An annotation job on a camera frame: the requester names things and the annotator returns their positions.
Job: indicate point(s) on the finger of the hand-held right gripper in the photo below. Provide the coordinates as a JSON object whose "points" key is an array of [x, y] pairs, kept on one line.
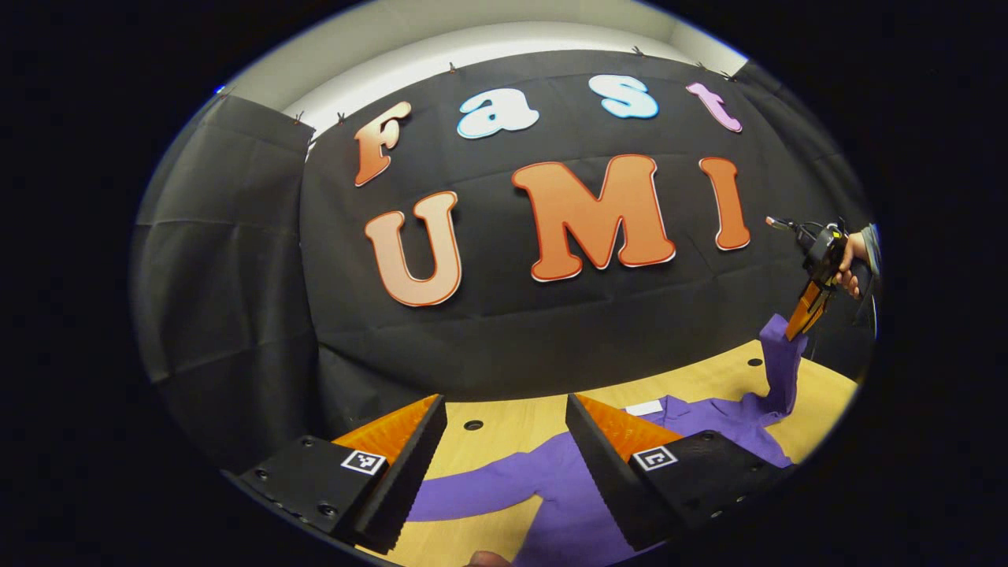
{"points": [[807, 311]]}

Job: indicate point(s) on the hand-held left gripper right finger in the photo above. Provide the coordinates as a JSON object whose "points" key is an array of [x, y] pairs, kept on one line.
{"points": [[602, 472]]}

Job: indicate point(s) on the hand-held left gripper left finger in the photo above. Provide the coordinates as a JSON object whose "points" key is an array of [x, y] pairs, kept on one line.
{"points": [[409, 480]]}

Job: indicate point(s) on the purple button shirt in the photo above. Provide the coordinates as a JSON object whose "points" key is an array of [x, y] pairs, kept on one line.
{"points": [[567, 504]]}

